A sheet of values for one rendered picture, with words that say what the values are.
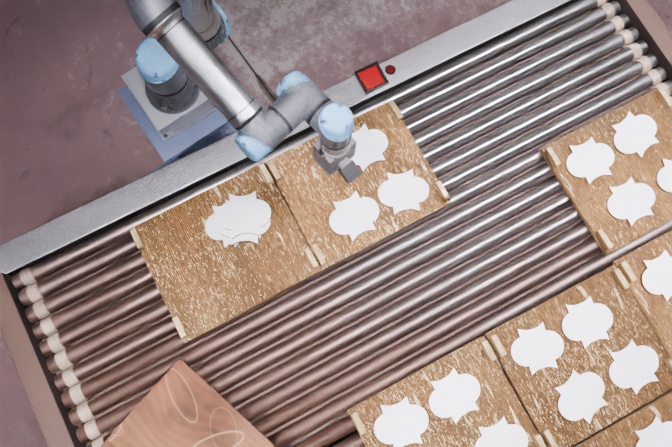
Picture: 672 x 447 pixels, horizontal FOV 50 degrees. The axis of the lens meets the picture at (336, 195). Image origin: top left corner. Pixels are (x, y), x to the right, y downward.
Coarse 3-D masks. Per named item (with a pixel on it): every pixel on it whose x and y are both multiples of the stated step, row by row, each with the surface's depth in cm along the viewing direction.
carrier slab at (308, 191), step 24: (360, 120) 208; (384, 120) 208; (312, 144) 206; (408, 144) 206; (288, 168) 204; (312, 168) 204; (360, 168) 204; (384, 168) 204; (408, 168) 205; (288, 192) 202; (312, 192) 202; (336, 192) 202; (360, 192) 202; (432, 192) 203; (312, 216) 200; (384, 216) 201; (408, 216) 201; (312, 240) 198; (336, 240) 199; (360, 240) 199
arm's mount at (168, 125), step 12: (132, 72) 207; (132, 84) 206; (144, 84) 206; (144, 96) 205; (204, 96) 205; (144, 108) 204; (192, 108) 204; (204, 108) 209; (216, 108) 214; (156, 120) 203; (168, 120) 203; (180, 120) 206; (192, 120) 211; (168, 132) 211
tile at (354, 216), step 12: (336, 204) 200; (348, 204) 200; (360, 204) 200; (372, 204) 201; (336, 216) 199; (348, 216) 199; (360, 216) 200; (372, 216) 200; (336, 228) 198; (348, 228) 199; (360, 228) 199; (372, 228) 199
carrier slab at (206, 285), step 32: (224, 192) 201; (256, 192) 202; (160, 224) 198; (192, 224) 199; (288, 224) 199; (160, 256) 196; (192, 256) 196; (224, 256) 197; (256, 256) 197; (288, 256) 197; (160, 288) 194; (192, 288) 194; (224, 288) 194; (256, 288) 195; (288, 288) 196; (192, 320) 192; (224, 320) 192
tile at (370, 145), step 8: (360, 128) 206; (352, 136) 205; (360, 136) 206; (368, 136) 206; (376, 136) 206; (384, 136) 206; (360, 144) 205; (368, 144) 205; (376, 144) 205; (384, 144) 205; (360, 152) 204; (368, 152) 204; (376, 152) 204; (360, 160) 204; (368, 160) 204; (376, 160) 204; (384, 160) 204
